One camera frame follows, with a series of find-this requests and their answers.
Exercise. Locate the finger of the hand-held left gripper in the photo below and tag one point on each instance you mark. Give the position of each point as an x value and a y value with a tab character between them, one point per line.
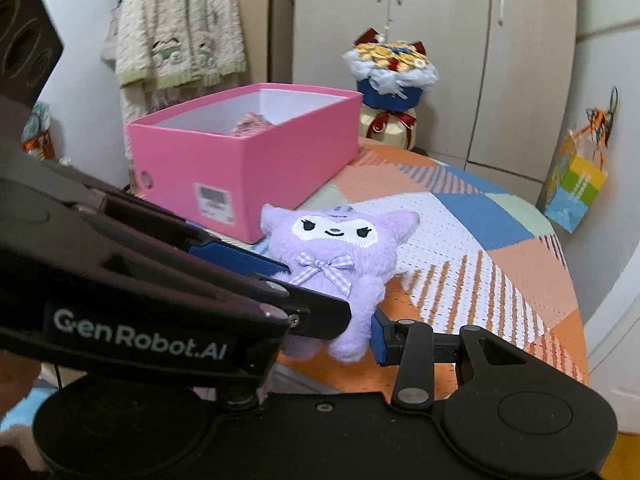
235	257
320	317

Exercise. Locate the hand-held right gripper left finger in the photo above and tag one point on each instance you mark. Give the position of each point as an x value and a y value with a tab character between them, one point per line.
239	400

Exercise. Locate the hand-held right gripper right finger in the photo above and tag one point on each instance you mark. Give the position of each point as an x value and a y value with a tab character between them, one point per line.
381	340

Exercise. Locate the purple plush toy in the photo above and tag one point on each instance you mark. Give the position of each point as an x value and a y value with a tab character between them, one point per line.
345	285

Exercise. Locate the pink cardboard box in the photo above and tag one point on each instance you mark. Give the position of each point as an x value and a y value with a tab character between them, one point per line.
280	170

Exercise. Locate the patterned colourful tablecloth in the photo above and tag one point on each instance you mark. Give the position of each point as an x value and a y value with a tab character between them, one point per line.
475	260

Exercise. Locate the pink knitted item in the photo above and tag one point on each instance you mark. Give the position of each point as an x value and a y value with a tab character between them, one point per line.
252	125

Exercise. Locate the light blue cloth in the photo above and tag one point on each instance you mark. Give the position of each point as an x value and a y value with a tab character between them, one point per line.
20	407

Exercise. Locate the cream gift box red ribbon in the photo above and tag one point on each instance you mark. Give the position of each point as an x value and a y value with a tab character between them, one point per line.
387	127

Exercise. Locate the flower bouquet in blue wrap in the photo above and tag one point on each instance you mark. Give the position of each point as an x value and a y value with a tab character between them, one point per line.
390	67

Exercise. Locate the colourful gift bag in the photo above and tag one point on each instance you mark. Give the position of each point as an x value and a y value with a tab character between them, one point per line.
575	190

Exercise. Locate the cream knitted cardigan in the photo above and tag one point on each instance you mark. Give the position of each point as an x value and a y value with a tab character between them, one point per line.
175	15

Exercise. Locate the beige wardrobe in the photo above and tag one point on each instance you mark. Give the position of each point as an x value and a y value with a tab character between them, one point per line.
450	85

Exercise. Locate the orange ribbon decoration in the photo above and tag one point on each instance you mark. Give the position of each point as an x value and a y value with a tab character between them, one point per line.
602	117

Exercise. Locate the plastic bag on wall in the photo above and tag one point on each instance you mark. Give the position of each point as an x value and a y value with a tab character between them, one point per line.
37	130

